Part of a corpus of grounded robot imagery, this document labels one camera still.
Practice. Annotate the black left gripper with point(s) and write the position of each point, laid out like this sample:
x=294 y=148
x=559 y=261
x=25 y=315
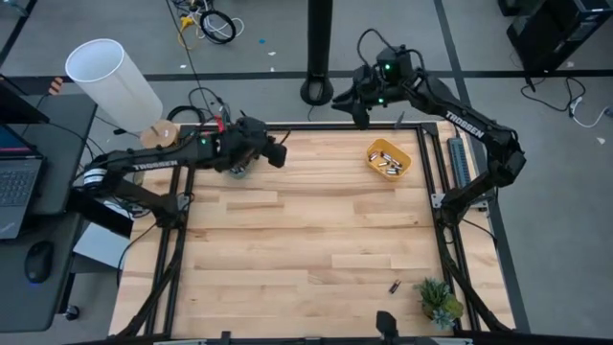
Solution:
x=246 y=141

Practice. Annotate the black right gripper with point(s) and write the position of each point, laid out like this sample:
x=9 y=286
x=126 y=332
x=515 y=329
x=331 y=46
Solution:
x=376 y=88

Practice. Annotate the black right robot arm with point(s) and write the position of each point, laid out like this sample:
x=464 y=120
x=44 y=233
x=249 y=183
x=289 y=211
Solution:
x=469 y=127

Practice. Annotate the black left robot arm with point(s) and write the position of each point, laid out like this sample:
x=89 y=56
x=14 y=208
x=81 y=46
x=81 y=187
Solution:
x=153 y=163

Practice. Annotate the teal plastic bin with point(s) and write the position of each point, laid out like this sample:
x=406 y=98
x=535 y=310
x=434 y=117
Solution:
x=238 y=176

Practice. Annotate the yellow plastic bin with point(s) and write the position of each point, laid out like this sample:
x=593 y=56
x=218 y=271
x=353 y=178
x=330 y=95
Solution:
x=378 y=144

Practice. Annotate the red tag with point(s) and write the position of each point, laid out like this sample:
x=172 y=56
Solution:
x=220 y=124

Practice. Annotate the black vertical pole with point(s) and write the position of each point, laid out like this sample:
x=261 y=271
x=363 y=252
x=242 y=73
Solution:
x=320 y=48

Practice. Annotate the black power strip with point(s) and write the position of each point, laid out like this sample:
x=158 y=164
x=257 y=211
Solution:
x=459 y=158

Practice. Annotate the white shade table lamp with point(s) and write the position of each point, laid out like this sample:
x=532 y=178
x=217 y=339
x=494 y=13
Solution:
x=115 y=86

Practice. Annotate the white flat box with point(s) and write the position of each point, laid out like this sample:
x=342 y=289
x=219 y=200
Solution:
x=98 y=244

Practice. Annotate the black copper battery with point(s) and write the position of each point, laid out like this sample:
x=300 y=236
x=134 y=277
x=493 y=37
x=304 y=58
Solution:
x=394 y=286

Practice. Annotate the black desk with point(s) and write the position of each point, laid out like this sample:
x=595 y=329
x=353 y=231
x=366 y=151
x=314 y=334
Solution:
x=67 y=144

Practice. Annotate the black equipment cabinet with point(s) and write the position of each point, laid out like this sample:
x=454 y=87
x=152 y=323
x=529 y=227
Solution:
x=551 y=33

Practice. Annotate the small potted succulent plant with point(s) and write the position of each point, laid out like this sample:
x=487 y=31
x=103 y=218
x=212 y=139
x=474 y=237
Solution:
x=436 y=297

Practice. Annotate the red white striped object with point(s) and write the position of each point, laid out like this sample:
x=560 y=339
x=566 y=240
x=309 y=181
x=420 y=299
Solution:
x=56 y=85

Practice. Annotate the black desk caster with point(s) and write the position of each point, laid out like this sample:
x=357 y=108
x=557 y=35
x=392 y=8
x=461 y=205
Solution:
x=72 y=313

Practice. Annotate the black laptop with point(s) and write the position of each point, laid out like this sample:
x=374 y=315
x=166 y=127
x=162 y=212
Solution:
x=19 y=187

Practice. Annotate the black computer mouse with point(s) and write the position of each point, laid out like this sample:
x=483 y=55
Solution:
x=38 y=261

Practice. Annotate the black monitor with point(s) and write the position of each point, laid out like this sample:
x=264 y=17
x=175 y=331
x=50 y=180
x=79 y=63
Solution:
x=16 y=108

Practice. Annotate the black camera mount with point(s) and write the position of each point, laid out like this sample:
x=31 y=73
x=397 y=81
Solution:
x=386 y=325

